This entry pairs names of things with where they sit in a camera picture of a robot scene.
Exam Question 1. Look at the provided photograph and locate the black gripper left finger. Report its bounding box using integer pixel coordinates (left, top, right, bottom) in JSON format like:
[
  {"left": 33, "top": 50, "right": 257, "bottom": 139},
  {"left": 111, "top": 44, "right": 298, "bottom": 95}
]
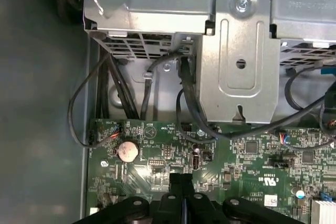
[{"left": 76, "top": 173, "right": 184, "bottom": 224}]

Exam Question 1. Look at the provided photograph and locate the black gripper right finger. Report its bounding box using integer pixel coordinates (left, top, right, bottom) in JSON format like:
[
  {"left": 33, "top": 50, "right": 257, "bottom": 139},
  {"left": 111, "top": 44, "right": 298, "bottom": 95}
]
[{"left": 182, "top": 173, "right": 297, "bottom": 224}]

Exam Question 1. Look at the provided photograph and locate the metal internal USB port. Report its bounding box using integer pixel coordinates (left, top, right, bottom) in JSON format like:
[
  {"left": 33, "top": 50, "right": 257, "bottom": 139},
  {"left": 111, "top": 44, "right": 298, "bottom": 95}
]
[{"left": 191, "top": 154, "right": 202, "bottom": 171}]

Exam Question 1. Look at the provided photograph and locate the green motherboard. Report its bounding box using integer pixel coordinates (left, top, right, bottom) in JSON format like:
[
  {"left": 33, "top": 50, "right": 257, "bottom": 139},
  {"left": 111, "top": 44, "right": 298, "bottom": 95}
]
[{"left": 88, "top": 118, "right": 336, "bottom": 224}]

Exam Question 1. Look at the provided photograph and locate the silver coin battery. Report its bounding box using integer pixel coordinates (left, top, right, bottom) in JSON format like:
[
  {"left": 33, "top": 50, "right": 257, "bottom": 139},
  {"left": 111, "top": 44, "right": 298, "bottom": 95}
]
[{"left": 117, "top": 140, "right": 139, "bottom": 163}]

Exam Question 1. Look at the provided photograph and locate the white board sticker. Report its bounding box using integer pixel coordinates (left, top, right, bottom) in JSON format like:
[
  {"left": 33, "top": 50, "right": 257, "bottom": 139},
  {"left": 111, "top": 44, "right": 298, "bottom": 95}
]
[{"left": 263, "top": 195, "right": 279, "bottom": 207}]

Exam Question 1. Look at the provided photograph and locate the blue-topped capacitor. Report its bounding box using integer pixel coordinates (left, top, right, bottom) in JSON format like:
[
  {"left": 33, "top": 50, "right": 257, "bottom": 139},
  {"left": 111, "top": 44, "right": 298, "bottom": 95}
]
[{"left": 293, "top": 187, "right": 306, "bottom": 200}]

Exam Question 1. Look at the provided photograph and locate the silver finned heat sink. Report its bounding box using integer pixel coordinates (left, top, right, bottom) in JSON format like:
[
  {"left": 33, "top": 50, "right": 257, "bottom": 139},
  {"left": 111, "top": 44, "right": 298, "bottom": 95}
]
[{"left": 310, "top": 198, "right": 336, "bottom": 224}]

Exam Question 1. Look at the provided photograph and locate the grey metal drive cage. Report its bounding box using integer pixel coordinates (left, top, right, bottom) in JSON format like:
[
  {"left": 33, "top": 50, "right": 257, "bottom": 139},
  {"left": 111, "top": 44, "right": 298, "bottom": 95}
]
[{"left": 75, "top": 0, "right": 336, "bottom": 125}]

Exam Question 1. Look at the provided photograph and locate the black grey PC case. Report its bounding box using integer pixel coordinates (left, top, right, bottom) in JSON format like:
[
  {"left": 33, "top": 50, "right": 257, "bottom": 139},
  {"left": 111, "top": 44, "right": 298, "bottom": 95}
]
[{"left": 0, "top": 0, "right": 205, "bottom": 224}]

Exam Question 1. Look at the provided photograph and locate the silver cage screw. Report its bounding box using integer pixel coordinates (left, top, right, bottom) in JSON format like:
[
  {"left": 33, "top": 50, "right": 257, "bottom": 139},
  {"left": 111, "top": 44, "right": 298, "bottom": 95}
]
[{"left": 230, "top": 0, "right": 256, "bottom": 16}]

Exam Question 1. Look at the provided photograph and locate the flat black wire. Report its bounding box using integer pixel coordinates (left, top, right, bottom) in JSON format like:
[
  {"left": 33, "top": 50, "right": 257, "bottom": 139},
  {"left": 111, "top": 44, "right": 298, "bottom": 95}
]
[{"left": 177, "top": 55, "right": 211, "bottom": 131}]

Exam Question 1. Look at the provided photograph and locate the thick black wire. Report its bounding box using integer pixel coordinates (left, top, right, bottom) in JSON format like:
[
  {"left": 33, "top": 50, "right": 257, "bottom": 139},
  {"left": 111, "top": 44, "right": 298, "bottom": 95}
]
[{"left": 104, "top": 56, "right": 140, "bottom": 120}]

